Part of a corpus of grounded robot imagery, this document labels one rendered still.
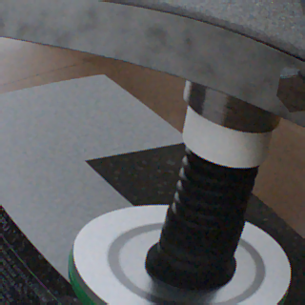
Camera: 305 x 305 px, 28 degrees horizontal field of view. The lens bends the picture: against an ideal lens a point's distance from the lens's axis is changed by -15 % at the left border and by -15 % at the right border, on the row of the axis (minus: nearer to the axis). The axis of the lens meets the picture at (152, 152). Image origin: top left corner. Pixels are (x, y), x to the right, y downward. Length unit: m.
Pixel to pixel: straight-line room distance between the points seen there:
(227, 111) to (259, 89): 0.05
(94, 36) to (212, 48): 0.08
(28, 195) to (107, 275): 0.23
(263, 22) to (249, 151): 0.15
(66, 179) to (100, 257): 0.23
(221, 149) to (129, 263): 0.14
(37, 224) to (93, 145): 0.21
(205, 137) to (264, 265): 0.17
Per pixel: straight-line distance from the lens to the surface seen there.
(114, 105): 0.99
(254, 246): 0.63
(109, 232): 0.61
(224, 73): 0.44
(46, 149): 0.85
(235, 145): 0.48
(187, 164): 0.52
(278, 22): 0.37
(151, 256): 0.57
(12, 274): 0.67
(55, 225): 0.70
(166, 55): 0.44
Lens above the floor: 1.27
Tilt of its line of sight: 27 degrees down
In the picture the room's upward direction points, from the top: 11 degrees clockwise
